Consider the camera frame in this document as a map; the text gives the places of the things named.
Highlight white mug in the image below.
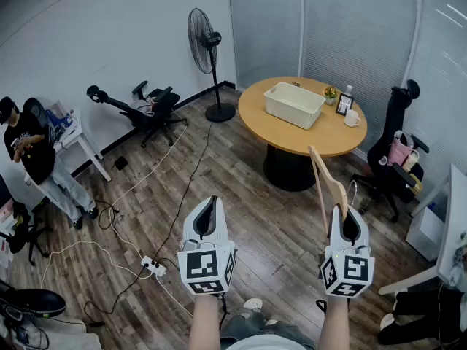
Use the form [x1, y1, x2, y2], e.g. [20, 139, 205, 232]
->
[344, 109, 362, 128]

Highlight person's grey jeans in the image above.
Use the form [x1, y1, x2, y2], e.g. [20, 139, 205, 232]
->
[218, 310, 317, 350]

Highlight upright black office chair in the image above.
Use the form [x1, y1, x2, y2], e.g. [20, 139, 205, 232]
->
[350, 79, 431, 224]

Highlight black chair seat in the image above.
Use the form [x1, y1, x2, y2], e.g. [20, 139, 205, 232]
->
[0, 286, 68, 319]

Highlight person's right forearm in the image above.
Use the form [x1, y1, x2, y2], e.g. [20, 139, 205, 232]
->
[319, 295, 350, 350]

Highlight wooden clothes hanger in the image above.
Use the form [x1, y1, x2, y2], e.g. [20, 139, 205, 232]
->
[308, 145, 359, 237]

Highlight black cable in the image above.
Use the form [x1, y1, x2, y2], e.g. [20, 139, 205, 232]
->
[83, 122, 215, 324]

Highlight grey garment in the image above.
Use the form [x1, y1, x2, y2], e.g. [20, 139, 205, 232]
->
[130, 99, 156, 116]

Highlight black standing fan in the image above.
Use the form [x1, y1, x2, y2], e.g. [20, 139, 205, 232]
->
[187, 7, 236, 123]

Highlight white plastic basin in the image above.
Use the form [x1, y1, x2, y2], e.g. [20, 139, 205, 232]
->
[263, 82, 326, 131]

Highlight black picture frame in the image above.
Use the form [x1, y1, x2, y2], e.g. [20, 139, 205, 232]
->
[335, 93, 355, 117]

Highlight white cable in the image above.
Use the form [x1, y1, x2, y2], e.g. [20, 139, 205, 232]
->
[39, 125, 194, 319]

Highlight person's white shirt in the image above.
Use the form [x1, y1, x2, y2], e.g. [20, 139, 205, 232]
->
[225, 334, 307, 350]

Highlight white cabinet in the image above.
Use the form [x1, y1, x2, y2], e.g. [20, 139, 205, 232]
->
[405, 190, 449, 262]

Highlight person's left forearm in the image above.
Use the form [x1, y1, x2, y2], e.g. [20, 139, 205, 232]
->
[188, 292, 224, 350]

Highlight white desk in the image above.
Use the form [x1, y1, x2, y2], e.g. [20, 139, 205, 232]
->
[377, 163, 467, 296]

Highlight small potted flowers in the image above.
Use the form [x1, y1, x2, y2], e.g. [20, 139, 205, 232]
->
[323, 85, 339, 106]

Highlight cream tumbler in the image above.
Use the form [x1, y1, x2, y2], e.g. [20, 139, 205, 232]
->
[401, 149, 420, 173]

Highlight person's beige shoe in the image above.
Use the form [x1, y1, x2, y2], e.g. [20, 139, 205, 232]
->
[243, 297, 264, 314]

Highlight white power strip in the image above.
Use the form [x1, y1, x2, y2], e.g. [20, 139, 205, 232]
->
[140, 255, 168, 278]

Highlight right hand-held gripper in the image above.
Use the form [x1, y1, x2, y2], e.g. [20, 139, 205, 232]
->
[320, 204, 376, 299]

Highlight reclined black office chair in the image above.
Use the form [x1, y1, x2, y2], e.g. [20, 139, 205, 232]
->
[86, 80, 190, 149]

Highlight small white table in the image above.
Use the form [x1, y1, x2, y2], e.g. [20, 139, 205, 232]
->
[47, 100, 112, 182]

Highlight round wooden table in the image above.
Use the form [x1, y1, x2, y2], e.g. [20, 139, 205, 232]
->
[238, 77, 368, 193]

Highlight pink bag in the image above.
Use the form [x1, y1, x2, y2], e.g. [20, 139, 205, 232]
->
[387, 133, 415, 167]

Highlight black swivel chair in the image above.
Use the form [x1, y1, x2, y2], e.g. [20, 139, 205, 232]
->
[0, 173, 54, 268]

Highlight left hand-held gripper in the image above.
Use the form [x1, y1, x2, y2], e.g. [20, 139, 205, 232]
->
[177, 195, 237, 297]

